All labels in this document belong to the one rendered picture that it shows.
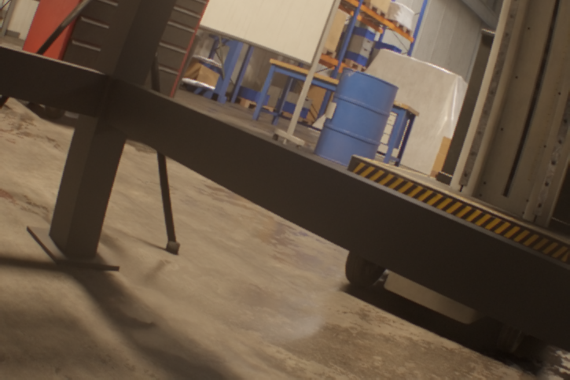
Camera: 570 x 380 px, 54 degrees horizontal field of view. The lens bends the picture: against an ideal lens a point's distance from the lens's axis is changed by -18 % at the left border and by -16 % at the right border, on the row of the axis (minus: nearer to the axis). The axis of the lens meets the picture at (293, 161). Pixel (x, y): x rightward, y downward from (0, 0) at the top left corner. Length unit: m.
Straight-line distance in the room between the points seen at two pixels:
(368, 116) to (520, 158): 4.36
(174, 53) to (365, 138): 3.41
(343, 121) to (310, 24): 1.03
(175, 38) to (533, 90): 1.74
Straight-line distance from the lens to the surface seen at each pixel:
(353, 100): 6.09
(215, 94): 10.83
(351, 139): 6.08
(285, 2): 5.56
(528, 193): 1.80
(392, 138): 8.16
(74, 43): 2.65
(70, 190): 1.14
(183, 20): 2.97
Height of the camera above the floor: 0.39
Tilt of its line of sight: 5 degrees down
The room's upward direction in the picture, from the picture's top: 20 degrees clockwise
